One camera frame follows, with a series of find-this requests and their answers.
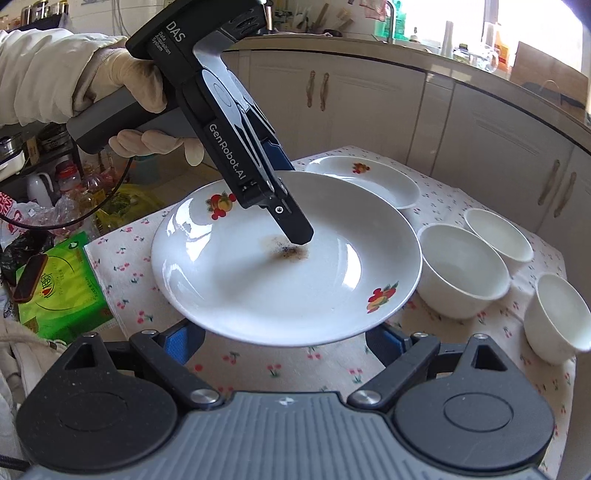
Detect person's left hand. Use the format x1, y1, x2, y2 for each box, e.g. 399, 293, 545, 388
85, 46, 206, 168

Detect cherry-print tablecloth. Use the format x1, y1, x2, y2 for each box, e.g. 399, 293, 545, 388
83, 145, 578, 480

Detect red and white plastic bag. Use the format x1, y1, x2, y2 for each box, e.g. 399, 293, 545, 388
0, 191, 58, 232

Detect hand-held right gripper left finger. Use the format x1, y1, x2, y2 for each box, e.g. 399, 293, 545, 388
62, 320, 223, 411

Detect metal faucet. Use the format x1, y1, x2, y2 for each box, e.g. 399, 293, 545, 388
385, 0, 403, 44

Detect large white fruit-print plate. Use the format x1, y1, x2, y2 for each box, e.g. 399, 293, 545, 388
151, 171, 423, 348

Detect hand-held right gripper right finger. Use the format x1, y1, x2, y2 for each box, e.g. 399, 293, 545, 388
347, 323, 509, 412

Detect person's left forearm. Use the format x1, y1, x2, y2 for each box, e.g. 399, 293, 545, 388
0, 28, 127, 127

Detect green dish soap bottle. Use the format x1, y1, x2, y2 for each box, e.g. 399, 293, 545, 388
373, 0, 407, 40

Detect small white fruit-print plate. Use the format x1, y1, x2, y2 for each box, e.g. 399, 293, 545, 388
305, 156, 421, 210

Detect black plastic bag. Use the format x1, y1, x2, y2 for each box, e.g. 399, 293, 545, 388
0, 230, 56, 289

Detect silver electric cooker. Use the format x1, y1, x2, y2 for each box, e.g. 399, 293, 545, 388
0, 134, 29, 182

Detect green cardboard box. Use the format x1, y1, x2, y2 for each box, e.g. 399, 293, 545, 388
17, 231, 114, 343

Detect kitchen countertop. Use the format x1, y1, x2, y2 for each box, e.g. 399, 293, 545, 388
217, 32, 591, 155

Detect orange bottle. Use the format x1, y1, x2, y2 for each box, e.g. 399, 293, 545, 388
496, 22, 514, 63

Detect white cabinet door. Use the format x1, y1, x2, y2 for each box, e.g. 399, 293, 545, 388
536, 143, 591, 259
240, 50, 320, 160
431, 82, 578, 234
318, 55, 426, 174

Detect glass jug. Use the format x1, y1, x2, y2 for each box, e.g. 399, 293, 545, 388
470, 45, 500, 73

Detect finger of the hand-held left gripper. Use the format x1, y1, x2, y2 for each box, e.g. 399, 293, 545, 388
240, 99, 293, 172
265, 182, 315, 245

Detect white bowl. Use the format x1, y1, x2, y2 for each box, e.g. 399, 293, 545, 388
524, 273, 591, 365
418, 224, 511, 320
463, 209, 535, 275

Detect black cable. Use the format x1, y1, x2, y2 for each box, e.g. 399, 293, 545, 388
0, 157, 134, 230

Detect yellow plastic bag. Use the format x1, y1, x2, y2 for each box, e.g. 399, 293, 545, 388
95, 184, 163, 232

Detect white thermos jug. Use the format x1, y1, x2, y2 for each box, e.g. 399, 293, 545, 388
25, 172, 55, 208

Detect black phone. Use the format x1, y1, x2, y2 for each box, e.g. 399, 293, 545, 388
11, 254, 49, 304

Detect person's beige clothing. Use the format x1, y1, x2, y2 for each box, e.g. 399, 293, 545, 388
0, 318, 68, 480

